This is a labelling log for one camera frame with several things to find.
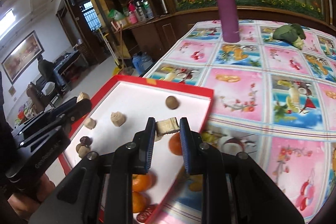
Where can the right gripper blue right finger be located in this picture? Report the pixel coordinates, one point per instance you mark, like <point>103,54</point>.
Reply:
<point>193,149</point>

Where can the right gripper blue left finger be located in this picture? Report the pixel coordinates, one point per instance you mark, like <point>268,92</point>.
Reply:
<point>144,141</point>

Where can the orange tangerine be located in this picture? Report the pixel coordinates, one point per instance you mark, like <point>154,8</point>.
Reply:
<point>175,146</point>
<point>141,182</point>
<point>139,202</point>

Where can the peeled banana piece large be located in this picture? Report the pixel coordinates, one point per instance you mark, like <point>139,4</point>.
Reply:
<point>168,126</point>

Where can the peeled banana piece front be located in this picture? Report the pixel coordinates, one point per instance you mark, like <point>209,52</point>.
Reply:
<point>117,118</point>

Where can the red box white inside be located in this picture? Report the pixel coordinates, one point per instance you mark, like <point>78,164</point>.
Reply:
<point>138,99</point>

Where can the brown longan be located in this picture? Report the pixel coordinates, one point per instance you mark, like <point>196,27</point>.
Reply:
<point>172,102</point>
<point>82,150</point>

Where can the dark purple round fruit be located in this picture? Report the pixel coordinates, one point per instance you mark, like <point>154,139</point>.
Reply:
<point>86,141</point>

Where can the peeled banana piece small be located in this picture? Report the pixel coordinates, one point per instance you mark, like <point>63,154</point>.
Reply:
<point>90,123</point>

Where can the peeled banana piece round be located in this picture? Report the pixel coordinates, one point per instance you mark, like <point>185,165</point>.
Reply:
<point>82,96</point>

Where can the red jujube date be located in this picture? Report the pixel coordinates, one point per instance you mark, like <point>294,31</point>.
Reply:
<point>143,216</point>

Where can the person left hand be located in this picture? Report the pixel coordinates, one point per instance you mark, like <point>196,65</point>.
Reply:
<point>25,206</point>

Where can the person in dark clothes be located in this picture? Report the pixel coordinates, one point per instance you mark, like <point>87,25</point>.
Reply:
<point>46,69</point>

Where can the blue water jug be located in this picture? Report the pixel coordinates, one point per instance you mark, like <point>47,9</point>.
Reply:
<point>142,62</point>

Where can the colourful fruit print tablecloth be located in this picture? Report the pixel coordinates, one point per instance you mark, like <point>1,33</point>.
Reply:
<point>272,100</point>

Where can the wooden cabinet with bottles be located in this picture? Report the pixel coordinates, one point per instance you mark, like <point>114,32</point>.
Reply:
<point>135,26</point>

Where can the purple thermos bottle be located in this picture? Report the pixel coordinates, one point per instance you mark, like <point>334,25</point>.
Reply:
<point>228,16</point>

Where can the framed wall painting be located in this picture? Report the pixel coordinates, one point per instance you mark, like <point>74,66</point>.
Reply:
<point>17,61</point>

